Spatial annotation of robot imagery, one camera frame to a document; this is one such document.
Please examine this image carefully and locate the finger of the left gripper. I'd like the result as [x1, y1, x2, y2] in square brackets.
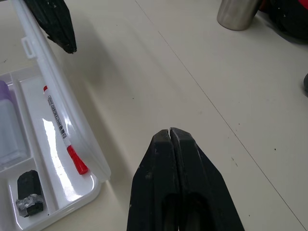
[24, 0, 77, 54]

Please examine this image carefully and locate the purple capped highlighter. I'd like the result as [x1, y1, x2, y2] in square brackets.
[0, 80, 28, 171]

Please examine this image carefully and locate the stainless steel cup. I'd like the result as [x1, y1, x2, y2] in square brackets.
[216, 0, 262, 31]

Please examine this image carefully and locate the red oval boxing pad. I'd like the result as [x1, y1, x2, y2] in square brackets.
[258, 0, 308, 45]

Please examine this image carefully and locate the white plastic case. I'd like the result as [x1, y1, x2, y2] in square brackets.
[0, 0, 112, 231]

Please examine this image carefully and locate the red white whiteboard marker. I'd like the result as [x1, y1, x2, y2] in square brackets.
[42, 85, 89, 176]

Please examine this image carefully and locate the small black cap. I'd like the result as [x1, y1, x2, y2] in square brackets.
[15, 169, 46, 218]

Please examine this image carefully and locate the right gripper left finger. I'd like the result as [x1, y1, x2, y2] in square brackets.
[127, 129, 181, 231]

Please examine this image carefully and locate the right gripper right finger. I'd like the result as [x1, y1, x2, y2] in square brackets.
[169, 127, 246, 231]

